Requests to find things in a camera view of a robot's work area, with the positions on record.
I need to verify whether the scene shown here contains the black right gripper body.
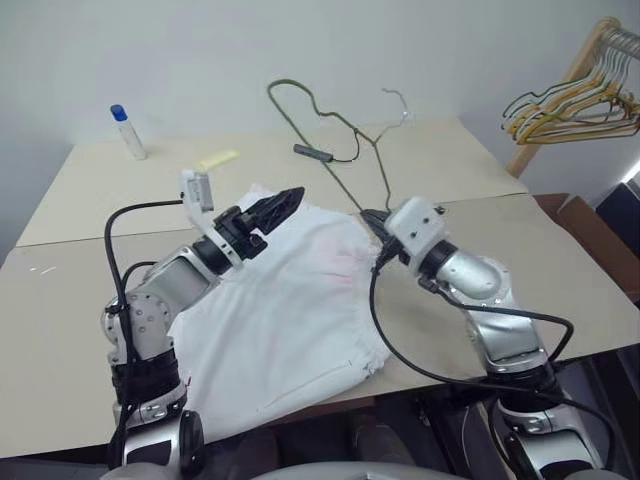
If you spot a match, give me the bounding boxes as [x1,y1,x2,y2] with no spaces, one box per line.
[374,227,410,265]

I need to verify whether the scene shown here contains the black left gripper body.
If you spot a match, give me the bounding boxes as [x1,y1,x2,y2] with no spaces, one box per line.
[213,203,270,262]

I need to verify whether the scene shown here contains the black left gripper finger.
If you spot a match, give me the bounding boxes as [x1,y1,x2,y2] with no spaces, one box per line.
[251,198,302,236]
[241,186,307,222]

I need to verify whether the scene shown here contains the white shorts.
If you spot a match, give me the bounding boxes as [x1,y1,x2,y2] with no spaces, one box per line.
[166,182,394,444]

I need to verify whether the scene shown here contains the yellow paper pad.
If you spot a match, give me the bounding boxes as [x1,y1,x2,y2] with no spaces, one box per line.
[198,149,239,170]

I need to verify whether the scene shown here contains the white bottle with blue cap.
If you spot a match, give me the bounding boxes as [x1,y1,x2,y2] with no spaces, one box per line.
[109,103,149,162]

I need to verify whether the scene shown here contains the brown cardboard box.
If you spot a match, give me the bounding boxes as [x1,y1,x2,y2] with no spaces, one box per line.
[536,191,640,322]

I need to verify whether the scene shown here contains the dark rounded shape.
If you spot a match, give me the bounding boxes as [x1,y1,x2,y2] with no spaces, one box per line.
[351,422,417,470]

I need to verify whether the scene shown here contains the bundle of hangers on rack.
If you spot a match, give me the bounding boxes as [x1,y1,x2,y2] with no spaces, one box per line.
[503,47,640,144]

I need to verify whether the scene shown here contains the black box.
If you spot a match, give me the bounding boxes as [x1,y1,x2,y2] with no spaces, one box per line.
[593,178,640,237]

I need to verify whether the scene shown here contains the wooden clothes rack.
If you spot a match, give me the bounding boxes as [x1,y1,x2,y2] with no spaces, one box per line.
[504,16,640,178]

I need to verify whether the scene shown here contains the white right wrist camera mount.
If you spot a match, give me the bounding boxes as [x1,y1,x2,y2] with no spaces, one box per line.
[383,195,450,267]

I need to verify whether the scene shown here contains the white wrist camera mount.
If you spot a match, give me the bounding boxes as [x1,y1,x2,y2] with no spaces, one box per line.
[383,195,450,267]
[178,168,247,274]

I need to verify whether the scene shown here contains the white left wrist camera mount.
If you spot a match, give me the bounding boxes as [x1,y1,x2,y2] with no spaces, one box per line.
[178,168,247,274]

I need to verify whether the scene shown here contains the black bar device with cable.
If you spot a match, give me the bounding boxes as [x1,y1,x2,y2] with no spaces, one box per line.
[292,127,363,164]

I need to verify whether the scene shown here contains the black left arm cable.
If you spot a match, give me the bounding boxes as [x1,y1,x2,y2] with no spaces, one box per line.
[103,198,184,474]

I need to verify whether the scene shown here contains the dark green wire hanger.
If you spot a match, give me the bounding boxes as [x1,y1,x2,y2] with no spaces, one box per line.
[500,74,640,147]

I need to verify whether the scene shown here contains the white wire hanger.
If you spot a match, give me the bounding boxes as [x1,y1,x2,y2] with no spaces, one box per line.
[574,29,640,126]

